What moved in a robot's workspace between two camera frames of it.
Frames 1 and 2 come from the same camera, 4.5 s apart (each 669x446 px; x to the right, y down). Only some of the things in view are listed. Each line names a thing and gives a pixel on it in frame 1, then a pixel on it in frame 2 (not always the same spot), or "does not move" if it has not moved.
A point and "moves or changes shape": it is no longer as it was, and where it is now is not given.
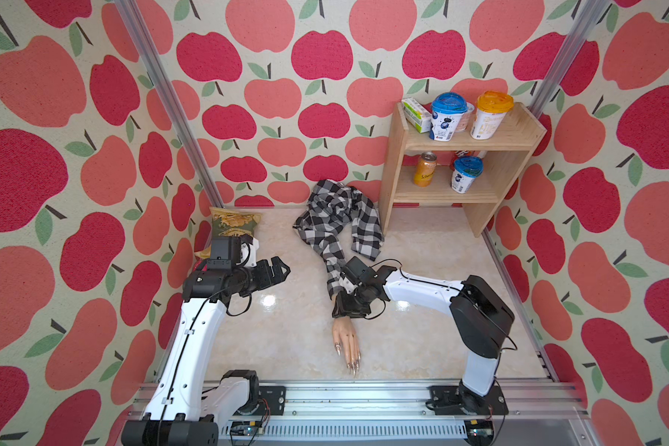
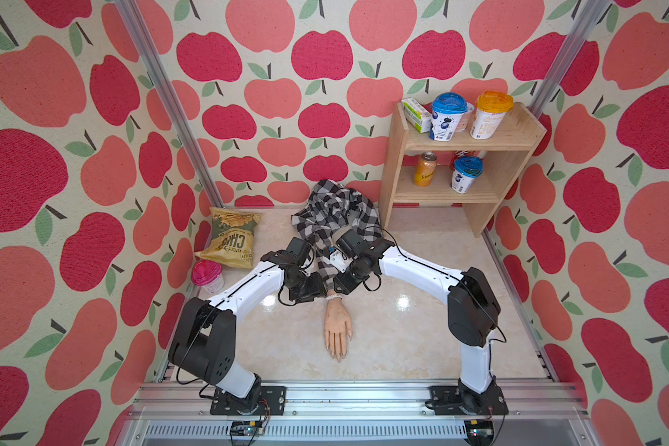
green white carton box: (416, 114) does not move
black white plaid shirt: (332, 207) does not move
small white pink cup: (462, 123) does not move
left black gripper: (267, 275) -> (318, 289)
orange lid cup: (491, 108) does not move
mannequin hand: (345, 338) moves or changes shape
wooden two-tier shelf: (459, 171) does not move
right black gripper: (341, 307) -> (343, 284)
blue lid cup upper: (447, 112) does not move
